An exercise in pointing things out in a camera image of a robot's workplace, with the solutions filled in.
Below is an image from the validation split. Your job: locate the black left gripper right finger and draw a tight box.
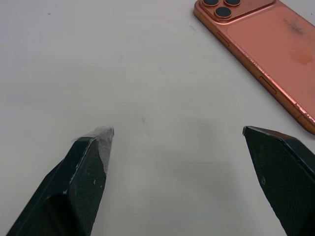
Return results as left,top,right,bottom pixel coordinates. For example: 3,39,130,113
242,125,315,236

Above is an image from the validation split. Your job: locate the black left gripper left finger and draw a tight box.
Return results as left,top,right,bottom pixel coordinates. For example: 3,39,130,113
5,126,115,236

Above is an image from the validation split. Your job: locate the orange smartphone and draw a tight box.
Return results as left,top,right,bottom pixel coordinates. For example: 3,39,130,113
193,0,315,135

